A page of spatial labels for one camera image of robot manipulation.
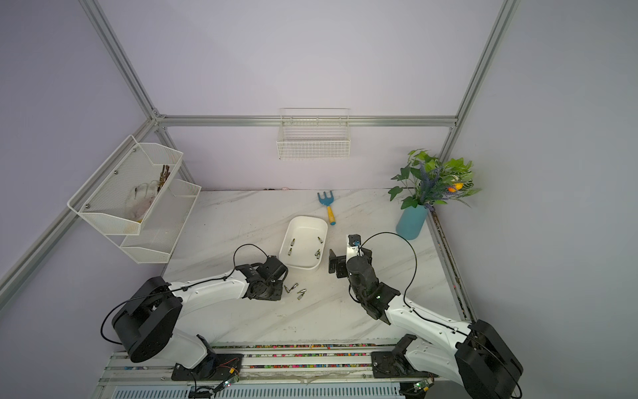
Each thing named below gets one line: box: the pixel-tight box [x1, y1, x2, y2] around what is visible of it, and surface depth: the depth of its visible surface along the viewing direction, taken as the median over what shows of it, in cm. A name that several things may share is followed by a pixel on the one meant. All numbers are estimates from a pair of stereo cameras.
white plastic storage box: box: [278, 215, 329, 271], surface depth 103 cm
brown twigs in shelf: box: [157, 164, 171, 193], surface depth 83 cm
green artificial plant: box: [387, 148, 482, 210], surface depth 83 cm
